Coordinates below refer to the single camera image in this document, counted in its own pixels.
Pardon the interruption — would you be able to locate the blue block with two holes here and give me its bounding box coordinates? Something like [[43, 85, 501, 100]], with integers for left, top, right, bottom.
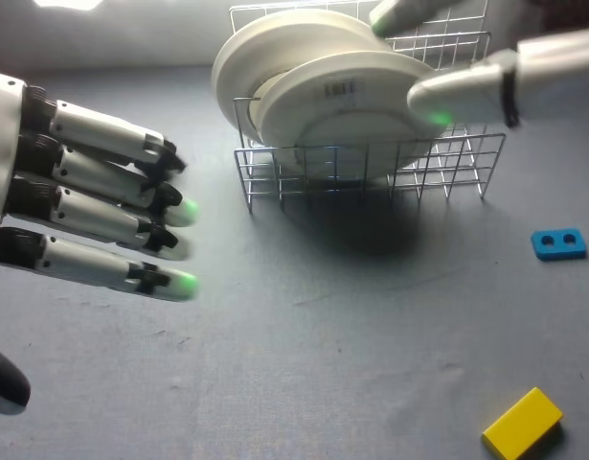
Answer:
[[530, 226, 589, 263]]

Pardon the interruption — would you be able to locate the white plate with dark rim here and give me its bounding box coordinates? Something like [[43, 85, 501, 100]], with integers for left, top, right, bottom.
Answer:
[[255, 51, 442, 181], [210, 9, 392, 146]]

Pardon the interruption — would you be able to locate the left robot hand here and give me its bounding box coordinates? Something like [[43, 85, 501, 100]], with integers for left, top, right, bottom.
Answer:
[[0, 69, 201, 416]]

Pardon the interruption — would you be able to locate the yellow rectangular block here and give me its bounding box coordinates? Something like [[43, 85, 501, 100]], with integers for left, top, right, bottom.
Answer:
[[482, 386, 565, 460]]

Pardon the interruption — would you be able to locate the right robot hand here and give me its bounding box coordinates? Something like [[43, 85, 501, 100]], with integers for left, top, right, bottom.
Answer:
[[368, 0, 589, 128]]

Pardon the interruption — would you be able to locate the silver wire dish rack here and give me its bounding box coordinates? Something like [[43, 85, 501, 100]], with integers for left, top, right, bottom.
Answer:
[[228, 0, 508, 215]]

